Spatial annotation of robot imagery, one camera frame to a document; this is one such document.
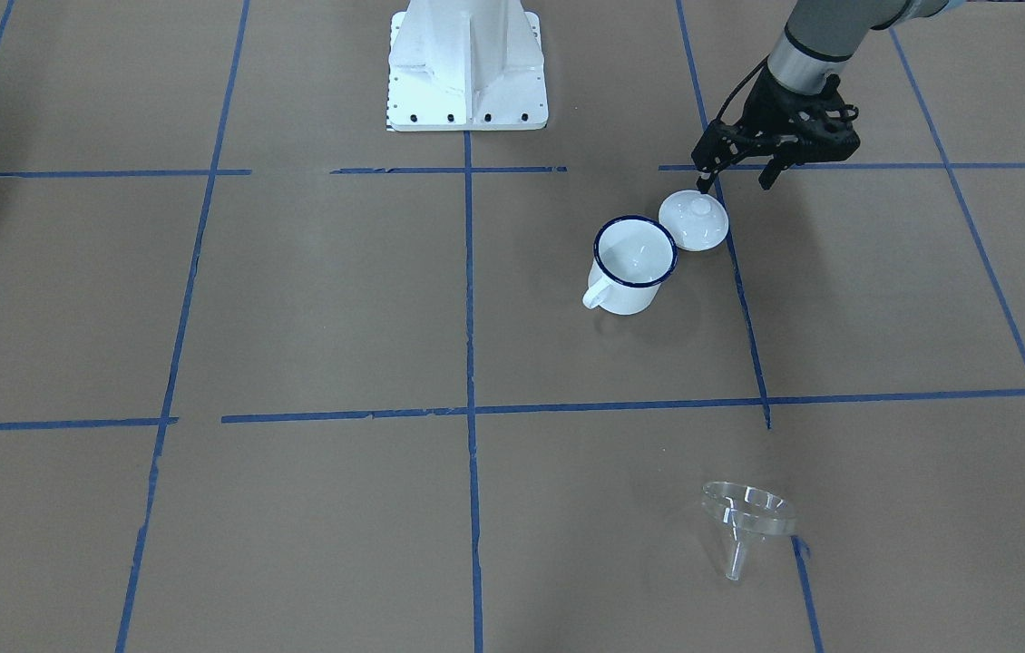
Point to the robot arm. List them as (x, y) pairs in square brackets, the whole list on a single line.
[(820, 37)]

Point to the white pedestal column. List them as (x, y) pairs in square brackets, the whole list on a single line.
[(466, 65)]

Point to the white enamel mug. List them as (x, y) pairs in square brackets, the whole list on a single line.
[(631, 257)]

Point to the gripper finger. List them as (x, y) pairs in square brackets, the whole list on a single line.
[(709, 169), (777, 164)]

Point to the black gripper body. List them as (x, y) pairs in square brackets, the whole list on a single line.
[(764, 111)]

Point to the clear plastic funnel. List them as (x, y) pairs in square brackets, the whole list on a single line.
[(749, 515)]

